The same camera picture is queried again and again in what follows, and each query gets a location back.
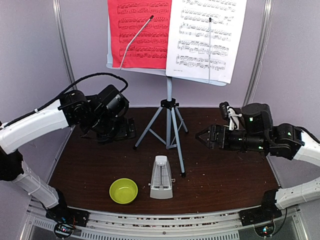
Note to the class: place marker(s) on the white metronome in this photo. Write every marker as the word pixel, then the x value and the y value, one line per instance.
pixel 161 185

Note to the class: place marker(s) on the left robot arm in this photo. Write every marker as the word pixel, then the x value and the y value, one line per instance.
pixel 102 113

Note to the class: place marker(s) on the red sheet music page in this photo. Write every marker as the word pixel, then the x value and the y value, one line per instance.
pixel 139 33

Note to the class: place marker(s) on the aluminium frame post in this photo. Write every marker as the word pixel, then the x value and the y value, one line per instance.
pixel 260 52
pixel 62 37

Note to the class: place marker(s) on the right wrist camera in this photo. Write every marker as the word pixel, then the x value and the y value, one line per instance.
pixel 229 114

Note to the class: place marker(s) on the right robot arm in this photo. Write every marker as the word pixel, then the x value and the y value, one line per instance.
pixel 252 130

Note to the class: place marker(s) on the white perforated music stand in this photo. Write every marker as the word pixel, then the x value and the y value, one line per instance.
pixel 174 120

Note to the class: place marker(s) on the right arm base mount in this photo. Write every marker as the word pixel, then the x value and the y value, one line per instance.
pixel 261 218

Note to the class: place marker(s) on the right aluminium frame post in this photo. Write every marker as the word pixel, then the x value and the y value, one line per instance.
pixel 260 52

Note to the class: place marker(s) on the green bowl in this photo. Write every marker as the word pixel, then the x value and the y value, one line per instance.
pixel 123 191

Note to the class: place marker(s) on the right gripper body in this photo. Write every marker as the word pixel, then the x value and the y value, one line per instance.
pixel 221 129

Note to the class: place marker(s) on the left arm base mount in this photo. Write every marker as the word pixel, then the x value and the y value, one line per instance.
pixel 67 223

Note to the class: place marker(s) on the aluminium front rail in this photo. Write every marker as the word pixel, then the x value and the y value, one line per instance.
pixel 220 225

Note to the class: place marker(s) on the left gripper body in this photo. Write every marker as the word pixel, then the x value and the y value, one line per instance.
pixel 121 132

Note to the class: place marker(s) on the white sheet music page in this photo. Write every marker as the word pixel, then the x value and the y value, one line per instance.
pixel 204 38

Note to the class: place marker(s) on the left aluminium frame post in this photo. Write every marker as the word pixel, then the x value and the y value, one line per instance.
pixel 62 37

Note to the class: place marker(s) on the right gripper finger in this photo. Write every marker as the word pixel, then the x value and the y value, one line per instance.
pixel 204 134
pixel 206 142

